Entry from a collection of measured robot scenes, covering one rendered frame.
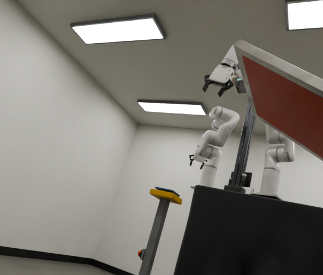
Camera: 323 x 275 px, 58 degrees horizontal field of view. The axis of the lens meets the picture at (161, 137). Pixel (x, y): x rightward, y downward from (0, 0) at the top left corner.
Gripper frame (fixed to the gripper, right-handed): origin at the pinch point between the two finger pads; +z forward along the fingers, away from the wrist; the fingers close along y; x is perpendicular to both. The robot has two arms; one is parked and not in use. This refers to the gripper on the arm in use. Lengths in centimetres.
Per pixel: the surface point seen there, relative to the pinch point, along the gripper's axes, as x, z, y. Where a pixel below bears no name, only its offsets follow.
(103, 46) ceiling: -130, -78, 261
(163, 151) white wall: -380, -26, 240
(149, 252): -10, 83, -11
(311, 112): 11.0, 1.0, -48.8
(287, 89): 18.6, -1.6, -38.7
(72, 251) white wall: -318, 214, 253
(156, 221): -10, 69, -6
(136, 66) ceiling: -176, -87, 234
